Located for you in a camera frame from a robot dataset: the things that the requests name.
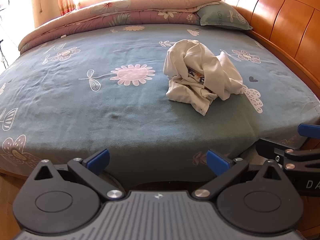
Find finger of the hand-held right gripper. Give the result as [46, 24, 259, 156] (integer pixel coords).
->
[255, 137, 320, 172]
[297, 123, 320, 140]

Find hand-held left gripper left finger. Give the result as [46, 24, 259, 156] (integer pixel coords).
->
[32, 149, 125, 200]

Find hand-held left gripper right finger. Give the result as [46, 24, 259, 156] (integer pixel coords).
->
[192, 149, 288, 201]

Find white printed shirt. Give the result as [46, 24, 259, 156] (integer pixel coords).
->
[163, 39, 244, 117]

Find bed with blue floral sheet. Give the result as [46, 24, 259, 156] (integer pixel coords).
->
[0, 22, 320, 188]

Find wooden bed headboard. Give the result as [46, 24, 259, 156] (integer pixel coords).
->
[212, 0, 320, 100]

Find teal printed pillow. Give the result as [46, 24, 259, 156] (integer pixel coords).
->
[196, 1, 253, 30]

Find pink floral folded quilt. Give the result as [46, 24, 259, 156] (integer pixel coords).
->
[18, 0, 223, 54]

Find thin black cable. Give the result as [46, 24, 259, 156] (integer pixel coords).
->
[0, 39, 8, 68]

